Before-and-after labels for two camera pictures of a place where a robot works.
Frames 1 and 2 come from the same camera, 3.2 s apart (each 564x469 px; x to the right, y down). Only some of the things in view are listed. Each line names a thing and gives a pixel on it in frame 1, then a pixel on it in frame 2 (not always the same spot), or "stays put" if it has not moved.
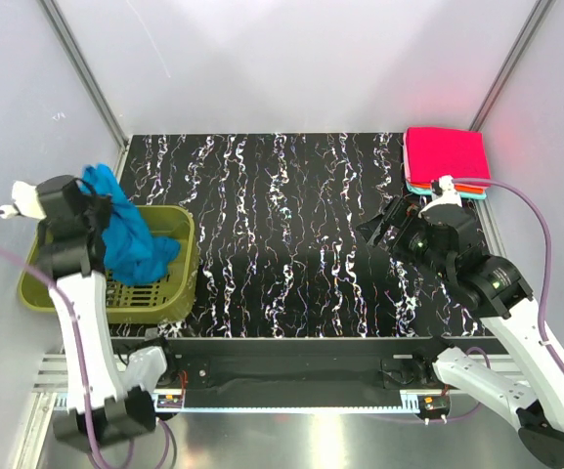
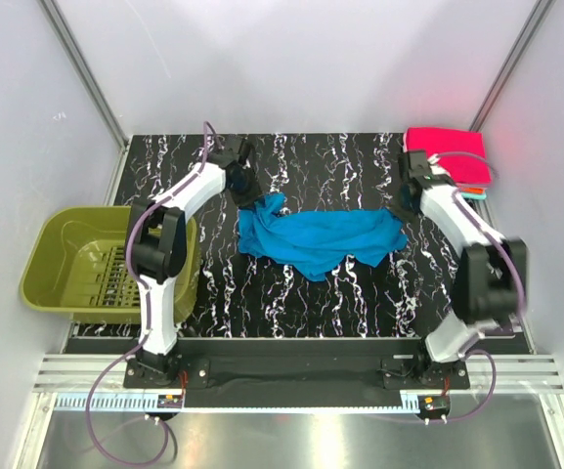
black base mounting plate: [296, 366] stays put
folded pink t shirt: [432, 152] stays put
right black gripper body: [411, 239] -> [407, 209]
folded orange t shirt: [469, 189] stays put
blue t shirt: [133, 254] -> [315, 241]
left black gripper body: [98, 210] -> [247, 189]
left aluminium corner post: [88, 74] stays put
